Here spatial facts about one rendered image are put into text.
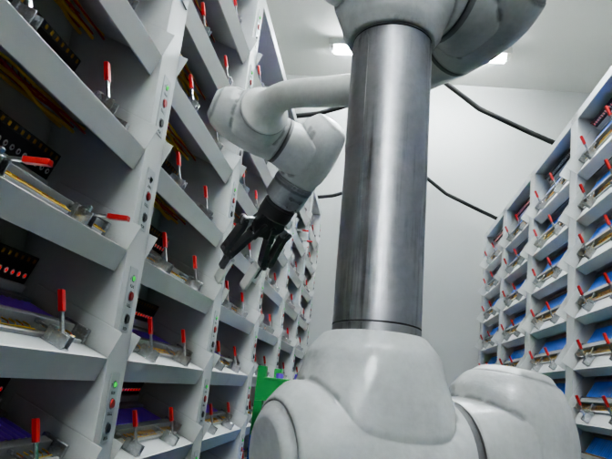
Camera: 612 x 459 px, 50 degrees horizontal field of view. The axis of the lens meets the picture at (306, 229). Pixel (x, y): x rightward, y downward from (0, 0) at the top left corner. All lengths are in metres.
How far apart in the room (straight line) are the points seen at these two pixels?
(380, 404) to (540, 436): 0.21
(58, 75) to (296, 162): 0.55
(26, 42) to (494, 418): 0.72
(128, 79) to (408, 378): 0.90
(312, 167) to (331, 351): 0.74
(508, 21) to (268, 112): 0.52
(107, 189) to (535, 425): 0.87
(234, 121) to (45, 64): 0.47
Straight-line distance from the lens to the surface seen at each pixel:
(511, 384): 0.79
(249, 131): 1.32
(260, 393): 1.60
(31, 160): 0.86
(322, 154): 1.37
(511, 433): 0.76
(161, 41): 1.38
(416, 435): 0.67
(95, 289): 1.26
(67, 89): 1.03
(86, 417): 1.25
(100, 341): 1.24
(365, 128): 0.77
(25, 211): 0.94
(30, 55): 0.95
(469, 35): 0.95
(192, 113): 1.58
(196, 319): 1.92
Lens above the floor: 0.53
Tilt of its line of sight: 13 degrees up
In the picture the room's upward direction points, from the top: 7 degrees clockwise
